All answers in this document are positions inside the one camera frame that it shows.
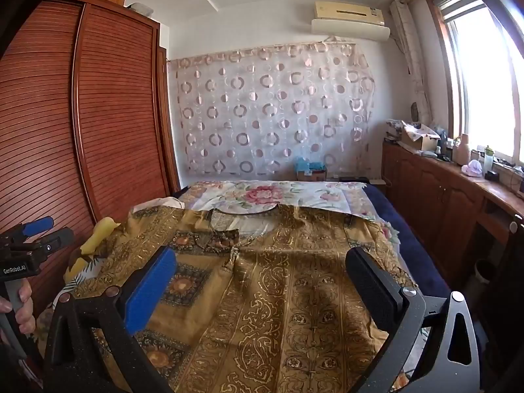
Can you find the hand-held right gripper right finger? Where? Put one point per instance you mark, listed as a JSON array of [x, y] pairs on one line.
[[374, 290]]

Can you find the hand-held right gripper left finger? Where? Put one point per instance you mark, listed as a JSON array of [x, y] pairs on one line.
[[151, 290]]

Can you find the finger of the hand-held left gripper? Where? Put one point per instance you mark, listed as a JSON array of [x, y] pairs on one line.
[[59, 238], [37, 225]]

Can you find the golden brown patterned garment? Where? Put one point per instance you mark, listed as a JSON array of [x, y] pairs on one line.
[[266, 294]]

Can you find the person's left hand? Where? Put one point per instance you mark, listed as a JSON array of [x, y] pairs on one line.
[[25, 321]]

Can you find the yellow plush toy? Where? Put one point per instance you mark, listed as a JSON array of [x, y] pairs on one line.
[[100, 233]]

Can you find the dark blue bed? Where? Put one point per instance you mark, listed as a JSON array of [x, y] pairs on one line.
[[409, 245]]

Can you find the long wooden cabinet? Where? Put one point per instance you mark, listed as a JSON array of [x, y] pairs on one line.
[[430, 196]]

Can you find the white waste bin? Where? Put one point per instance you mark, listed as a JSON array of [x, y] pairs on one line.
[[485, 274]]

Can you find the brown slatted wooden wardrobe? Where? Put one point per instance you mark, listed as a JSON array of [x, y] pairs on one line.
[[102, 110]]

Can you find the cardboard box with blue bags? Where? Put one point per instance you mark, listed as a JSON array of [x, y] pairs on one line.
[[311, 170]]

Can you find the floral quilt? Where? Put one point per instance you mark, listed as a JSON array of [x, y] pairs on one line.
[[262, 194]]

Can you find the white plastic bag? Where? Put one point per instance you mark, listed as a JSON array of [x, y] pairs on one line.
[[473, 168]]

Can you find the open cardboard box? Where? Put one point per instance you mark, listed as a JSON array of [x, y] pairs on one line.
[[421, 137]]

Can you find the stack of patterned cloths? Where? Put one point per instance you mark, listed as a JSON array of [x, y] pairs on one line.
[[394, 130]]

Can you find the small black box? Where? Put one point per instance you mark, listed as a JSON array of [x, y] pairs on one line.
[[492, 176]]

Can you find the green lid bottle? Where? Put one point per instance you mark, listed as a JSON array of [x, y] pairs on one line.
[[488, 159]]

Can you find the sheer circle pattern curtain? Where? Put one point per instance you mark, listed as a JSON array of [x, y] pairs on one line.
[[270, 106]]

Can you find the wooden framed window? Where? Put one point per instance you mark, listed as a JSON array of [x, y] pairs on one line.
[[483, 82]]

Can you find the white box on wardrobe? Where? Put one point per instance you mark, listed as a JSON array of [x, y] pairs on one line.
[[139, 7]]

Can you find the white patterned window curtain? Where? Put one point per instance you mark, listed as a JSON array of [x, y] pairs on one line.
[[409, 49]]

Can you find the white air conditioner deflector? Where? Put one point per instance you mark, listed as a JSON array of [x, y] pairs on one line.
[[348, 29]]

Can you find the cream air conditioner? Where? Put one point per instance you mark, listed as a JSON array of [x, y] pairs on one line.
[[348, 10]]

